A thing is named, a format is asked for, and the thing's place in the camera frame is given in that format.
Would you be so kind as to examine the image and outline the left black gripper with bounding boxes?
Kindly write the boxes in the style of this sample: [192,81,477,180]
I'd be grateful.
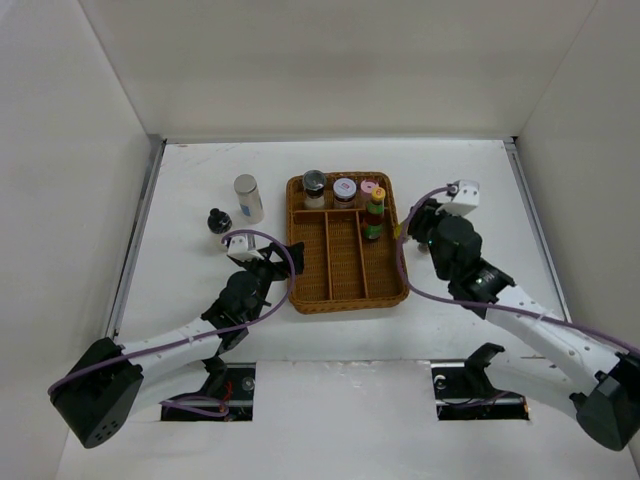
[237,242,303,322]

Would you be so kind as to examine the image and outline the green-label chili sauce bottle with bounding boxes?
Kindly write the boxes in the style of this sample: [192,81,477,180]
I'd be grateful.
[362,187,386,241]

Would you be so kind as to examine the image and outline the pink-cap spice shaker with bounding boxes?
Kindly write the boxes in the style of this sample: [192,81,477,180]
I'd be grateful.
[359,179,378,205]

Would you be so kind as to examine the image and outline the black-top salt grinder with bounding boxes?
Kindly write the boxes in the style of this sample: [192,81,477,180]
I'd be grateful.
[302,170,326,210]

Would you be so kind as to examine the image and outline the white-lid sauce jar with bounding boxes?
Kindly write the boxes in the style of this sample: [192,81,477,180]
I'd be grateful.
[333,177,357,209]

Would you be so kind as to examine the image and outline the yellow-label oil bottle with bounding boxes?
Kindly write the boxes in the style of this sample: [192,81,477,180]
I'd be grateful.
[394,223,409,243]

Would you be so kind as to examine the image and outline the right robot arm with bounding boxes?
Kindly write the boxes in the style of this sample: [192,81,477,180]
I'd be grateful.
[399,199,639,451]

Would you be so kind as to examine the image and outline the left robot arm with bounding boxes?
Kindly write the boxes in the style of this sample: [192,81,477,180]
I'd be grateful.
[48,239,305,449]

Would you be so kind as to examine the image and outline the small black round bottle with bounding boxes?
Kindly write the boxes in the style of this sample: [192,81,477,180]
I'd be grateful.
[207,208,232,235]

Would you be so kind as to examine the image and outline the silver-lid jar white beads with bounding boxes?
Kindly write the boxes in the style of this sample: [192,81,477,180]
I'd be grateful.
[233,174,264,224]

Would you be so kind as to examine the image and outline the brown wicker divided basket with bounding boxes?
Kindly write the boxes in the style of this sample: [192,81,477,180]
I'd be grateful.
[285,171,408,314]

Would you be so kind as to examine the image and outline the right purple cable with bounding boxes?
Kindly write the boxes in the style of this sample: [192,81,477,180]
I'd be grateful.
[395,185,640,357]

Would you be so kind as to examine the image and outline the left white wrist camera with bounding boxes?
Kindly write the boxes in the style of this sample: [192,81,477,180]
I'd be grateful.
[220,235,248,262]

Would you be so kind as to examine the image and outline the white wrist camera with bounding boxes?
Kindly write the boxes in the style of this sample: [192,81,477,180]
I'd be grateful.
[440,180,480,217]
[220,235,248,262]

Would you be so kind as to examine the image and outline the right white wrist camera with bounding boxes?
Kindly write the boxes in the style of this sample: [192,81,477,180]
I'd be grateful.
[440,180,480,217]

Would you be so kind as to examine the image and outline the right aluminium table rail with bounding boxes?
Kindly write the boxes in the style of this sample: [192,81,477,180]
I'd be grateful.
[503,137,573,324]

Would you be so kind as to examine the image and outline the aluminium table rail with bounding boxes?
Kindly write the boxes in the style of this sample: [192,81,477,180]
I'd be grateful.
[104,134,167,340]
[503,137,573,324]

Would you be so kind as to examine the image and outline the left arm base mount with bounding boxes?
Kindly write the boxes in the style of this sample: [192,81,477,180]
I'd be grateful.
[160,359,257,422]

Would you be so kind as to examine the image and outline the left aluminium table rail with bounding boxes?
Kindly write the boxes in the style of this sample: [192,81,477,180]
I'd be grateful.
[104,134,167,340]

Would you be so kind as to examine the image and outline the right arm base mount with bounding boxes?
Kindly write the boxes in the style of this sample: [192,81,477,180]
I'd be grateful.
[430,343,529,421]

